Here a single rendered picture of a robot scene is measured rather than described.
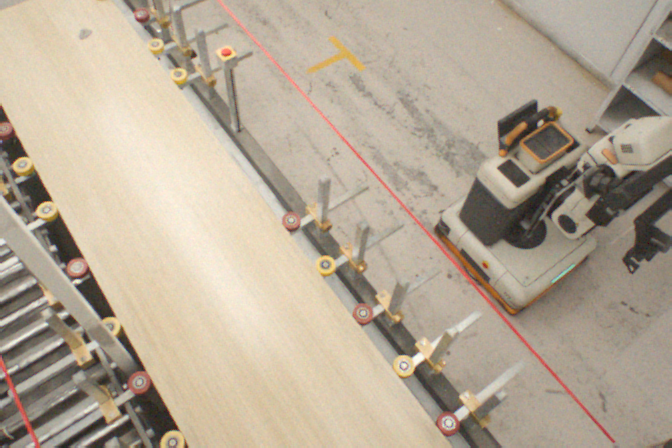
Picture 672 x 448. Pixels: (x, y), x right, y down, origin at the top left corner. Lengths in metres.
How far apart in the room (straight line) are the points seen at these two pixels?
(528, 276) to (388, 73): 1.82
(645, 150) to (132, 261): 2.03
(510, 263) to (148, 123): 1.97
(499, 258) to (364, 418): 1.39
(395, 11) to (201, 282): 3.02
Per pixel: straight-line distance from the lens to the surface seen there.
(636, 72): 4.12
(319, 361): 2.26
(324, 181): 2.29
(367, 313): 2.33
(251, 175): 2.97
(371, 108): 4.07
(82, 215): 2.67
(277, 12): 4.71
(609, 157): 2.57
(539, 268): 3.32
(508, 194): 2.86
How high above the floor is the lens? 3.07
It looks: 58 degrees down
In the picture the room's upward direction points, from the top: 4 degrees clockwise
